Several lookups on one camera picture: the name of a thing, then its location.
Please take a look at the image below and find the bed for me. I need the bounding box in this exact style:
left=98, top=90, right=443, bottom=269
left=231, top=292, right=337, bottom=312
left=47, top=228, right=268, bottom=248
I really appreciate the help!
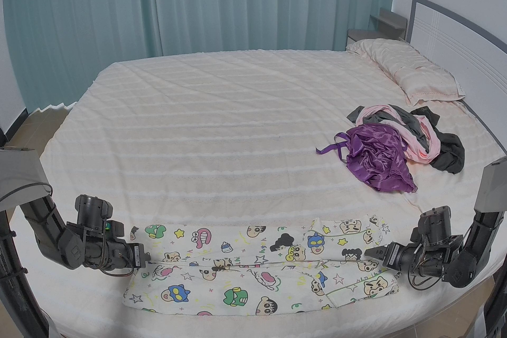
left=8, top=0, right=507, bottom=338

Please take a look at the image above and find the cream pillow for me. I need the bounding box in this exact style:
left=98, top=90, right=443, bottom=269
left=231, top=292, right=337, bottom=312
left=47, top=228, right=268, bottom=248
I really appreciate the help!
left=346, top=39, right=467, bottom=106

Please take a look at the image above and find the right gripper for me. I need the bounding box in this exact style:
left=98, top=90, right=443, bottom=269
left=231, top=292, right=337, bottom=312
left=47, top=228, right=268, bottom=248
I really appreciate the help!
left=385, top=242, right=423, bottom=274

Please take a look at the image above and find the white printed pyjama top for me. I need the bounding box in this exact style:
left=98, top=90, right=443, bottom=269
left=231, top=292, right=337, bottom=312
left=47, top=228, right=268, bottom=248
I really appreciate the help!
left=123, top=214, right=400, bottom=316

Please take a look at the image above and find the pink and grey garment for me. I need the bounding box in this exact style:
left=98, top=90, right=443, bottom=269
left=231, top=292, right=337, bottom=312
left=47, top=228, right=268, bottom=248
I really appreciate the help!
left=346, top=104, right=441, bottom=165

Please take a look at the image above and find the grey bedside table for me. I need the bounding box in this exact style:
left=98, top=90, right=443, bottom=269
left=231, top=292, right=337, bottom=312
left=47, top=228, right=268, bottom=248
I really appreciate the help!
left=348, top=8, right=408, bottom=42

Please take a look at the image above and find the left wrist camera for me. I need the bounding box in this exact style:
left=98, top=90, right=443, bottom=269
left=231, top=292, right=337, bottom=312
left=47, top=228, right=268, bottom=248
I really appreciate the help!
left=104, top=219, right=126, bottom=242

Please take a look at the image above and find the black garment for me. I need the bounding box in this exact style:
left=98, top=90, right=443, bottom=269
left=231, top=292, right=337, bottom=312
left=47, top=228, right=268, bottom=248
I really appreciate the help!
left=412, top=106, right=465, bottom=175

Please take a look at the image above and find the purple satin garment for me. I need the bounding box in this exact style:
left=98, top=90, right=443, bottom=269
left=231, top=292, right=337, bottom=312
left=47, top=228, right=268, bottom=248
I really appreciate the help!
left=316, top=123, right=419, bottom=194

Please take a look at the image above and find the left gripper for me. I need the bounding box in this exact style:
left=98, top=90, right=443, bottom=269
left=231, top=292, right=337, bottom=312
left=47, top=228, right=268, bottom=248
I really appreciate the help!
left=113, top=241, right=150, bottom=271

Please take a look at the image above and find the black cable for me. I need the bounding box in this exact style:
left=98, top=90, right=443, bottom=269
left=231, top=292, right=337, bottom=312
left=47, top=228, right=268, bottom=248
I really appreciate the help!
left=407, top=272, right=441, bottom=290
left=97, top=260, right=137, bottom=278

